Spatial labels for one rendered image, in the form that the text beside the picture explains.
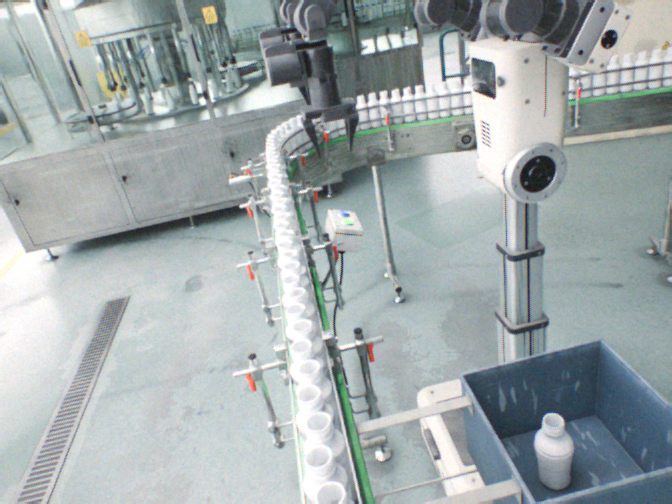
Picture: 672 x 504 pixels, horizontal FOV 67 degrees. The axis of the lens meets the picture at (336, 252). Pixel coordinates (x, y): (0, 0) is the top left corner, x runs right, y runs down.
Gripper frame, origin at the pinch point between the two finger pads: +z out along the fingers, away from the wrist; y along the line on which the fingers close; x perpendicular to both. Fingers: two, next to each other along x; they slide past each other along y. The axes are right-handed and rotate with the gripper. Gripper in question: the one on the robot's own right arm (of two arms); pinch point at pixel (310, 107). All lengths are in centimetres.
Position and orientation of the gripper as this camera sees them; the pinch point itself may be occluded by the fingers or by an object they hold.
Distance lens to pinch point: 148.4
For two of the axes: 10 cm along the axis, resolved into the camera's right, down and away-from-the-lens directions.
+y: -9.7, 2.2, -0.6
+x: 1.6, 4.4, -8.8
